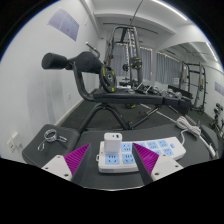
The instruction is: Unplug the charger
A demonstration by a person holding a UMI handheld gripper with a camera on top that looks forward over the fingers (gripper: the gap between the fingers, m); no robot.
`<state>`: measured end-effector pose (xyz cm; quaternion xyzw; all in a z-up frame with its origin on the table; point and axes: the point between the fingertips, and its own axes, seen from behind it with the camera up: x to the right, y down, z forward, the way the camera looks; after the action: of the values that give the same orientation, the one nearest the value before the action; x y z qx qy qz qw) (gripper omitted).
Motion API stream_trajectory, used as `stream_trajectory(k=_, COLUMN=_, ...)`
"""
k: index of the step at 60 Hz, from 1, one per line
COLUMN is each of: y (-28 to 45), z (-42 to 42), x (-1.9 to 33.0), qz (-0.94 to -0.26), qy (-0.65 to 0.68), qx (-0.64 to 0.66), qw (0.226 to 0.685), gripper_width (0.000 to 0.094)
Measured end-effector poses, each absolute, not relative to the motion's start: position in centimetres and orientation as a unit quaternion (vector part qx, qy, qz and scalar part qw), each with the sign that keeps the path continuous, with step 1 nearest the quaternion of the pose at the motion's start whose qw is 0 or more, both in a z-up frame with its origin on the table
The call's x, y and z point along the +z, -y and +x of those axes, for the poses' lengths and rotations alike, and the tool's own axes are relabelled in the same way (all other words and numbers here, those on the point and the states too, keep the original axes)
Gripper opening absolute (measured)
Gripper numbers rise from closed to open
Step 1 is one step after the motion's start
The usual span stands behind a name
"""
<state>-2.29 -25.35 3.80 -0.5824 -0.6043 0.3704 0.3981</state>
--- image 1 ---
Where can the metal spring collar clip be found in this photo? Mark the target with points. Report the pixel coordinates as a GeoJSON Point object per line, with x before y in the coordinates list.
{"type": "Point", "coordinates": [51, 135]}

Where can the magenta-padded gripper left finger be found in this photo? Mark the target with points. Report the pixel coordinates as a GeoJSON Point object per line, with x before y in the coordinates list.
{"type": "Point", "coordinates": [77, 159]}

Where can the black roller pad weight bench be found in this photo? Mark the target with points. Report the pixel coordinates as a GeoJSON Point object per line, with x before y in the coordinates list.
{"type": "Point", "coordinates": [126, 96]}

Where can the white wall socket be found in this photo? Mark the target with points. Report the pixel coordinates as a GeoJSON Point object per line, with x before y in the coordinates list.
{"type": "Point", "coordinates": [14, 141]}

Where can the white charger block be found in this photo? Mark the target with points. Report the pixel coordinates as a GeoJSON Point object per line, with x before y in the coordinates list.
{"type": "Point", "coordinates": [111, 145]}

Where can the black squat rack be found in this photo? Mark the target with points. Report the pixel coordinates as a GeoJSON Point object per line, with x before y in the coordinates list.
{"type": "Point", "coordinates": [201, 86]}

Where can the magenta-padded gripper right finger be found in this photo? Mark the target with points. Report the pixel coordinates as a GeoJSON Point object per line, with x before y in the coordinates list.
{"type": "Point", "coordinates": [146, 159]}

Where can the small purple wall poster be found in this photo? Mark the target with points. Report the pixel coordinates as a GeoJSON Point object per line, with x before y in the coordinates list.
{"type": "Point", "coordinates": [219, 88]}

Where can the small black yellow weight plate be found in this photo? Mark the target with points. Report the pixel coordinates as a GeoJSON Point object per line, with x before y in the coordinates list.
{"type": "Point", "coordinates": [136, 62]}

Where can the black bench seat pad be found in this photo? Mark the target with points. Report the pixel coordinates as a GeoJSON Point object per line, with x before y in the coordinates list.
{"type": "Point", "coordinates": [33, 153]}

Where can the grey window curtain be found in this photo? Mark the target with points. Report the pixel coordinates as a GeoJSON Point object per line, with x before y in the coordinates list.
{"type": "Point", "coordinates": [146, 63]}
{"type": "Point", "coordinates": [168, 68]}

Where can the black rectangular box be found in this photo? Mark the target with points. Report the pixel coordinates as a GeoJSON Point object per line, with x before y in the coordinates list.
{"type": "Point", "coordinates": [180, 96]}

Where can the grey dumbbell group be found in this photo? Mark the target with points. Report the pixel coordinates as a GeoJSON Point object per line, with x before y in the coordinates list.
{"type": "Point", "coordinates": [146, 89]}

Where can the ceiling light strip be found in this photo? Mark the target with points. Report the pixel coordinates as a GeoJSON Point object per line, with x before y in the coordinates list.
{"type": "Point", "coordinates": [212, 51]}
{"type": "Point", "coordinates": [170, 9]}

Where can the white power strip blue sockets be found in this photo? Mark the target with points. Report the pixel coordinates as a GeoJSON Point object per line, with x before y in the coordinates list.
{"type": "Point", "coordinates": [166, 148]}

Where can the black dumbbell rack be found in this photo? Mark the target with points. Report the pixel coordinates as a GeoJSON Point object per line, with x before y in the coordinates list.
{"type": "Point", "coordinates": [218, 120]}

